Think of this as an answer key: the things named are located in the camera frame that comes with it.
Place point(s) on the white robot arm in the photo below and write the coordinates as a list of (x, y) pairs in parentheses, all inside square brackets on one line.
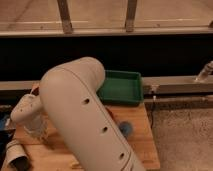
[(68, 95)]

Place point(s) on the green plastic tray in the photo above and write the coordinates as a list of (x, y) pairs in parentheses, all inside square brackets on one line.
[(121, 88)]

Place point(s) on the blue plastic cup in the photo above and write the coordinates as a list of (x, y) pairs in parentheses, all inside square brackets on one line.
[(126, 128)]

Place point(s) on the wooden table board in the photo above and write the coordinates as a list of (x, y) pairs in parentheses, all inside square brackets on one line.
[(56, 157)]

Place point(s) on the white mug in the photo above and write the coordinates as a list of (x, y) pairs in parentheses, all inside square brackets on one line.
[(16, 158)]

